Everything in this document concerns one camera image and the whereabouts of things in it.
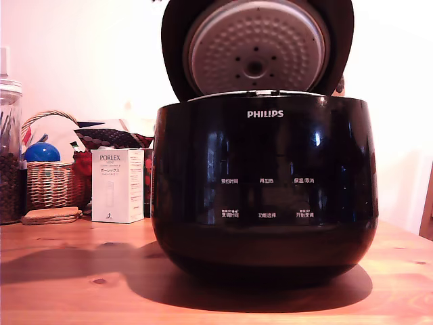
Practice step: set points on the cork coaster stack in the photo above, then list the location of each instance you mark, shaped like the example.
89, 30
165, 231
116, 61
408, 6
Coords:
51, 215

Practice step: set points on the silver inner pot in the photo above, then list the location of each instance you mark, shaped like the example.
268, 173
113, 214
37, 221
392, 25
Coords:
216, 95

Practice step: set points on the white Porlex box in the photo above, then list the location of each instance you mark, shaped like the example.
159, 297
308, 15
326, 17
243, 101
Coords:
116, 189

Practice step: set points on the white printed bag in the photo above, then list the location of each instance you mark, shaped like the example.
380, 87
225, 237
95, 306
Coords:
58, 132

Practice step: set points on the glass jar of coffee beans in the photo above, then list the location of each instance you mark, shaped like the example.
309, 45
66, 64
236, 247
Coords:
9, 176

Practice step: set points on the dark red dotted fabric pouch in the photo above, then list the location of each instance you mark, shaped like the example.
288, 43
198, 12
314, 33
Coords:
103, 137

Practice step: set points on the blue ball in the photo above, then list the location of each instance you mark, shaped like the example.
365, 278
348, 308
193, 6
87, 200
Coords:
41, 153

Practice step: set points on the woven wicker basket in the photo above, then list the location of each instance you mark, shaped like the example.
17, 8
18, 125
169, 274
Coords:
49, 186

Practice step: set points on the black rice cooker lid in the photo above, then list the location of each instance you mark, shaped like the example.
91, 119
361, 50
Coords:
253, 44

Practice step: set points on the red knit pouch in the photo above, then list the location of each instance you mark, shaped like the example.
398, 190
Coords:
82, 163

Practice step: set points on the black box with red print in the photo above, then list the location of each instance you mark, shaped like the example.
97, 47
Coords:
148, 183

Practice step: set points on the tan round patterned object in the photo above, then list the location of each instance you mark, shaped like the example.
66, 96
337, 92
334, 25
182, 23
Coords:
340, 86

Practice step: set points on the black Philips rice cooker body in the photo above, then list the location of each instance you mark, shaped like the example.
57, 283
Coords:
264, 237

